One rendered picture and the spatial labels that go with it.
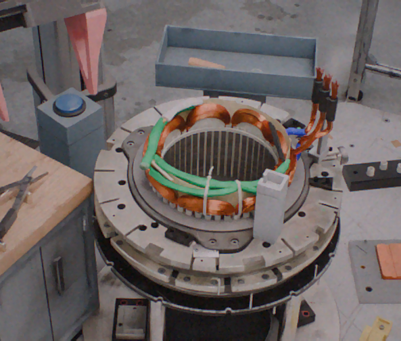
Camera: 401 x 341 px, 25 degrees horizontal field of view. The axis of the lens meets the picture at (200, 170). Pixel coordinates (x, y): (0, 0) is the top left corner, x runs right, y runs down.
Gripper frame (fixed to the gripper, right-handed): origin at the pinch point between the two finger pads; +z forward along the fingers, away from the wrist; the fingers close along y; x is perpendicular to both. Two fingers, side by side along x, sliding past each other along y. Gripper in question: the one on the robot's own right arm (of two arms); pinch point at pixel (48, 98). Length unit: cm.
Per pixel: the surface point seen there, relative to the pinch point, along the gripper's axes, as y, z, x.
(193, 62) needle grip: 37, 9, 53
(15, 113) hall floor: 42, 32, 214
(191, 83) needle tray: 35, 11, 49
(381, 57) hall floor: 169, 48, 189
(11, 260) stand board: -2.9, 21.7, 28.5
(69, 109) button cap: 15, 10, 50
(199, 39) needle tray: 41, 6, 56
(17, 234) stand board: -0.9, 19.3, 29.9
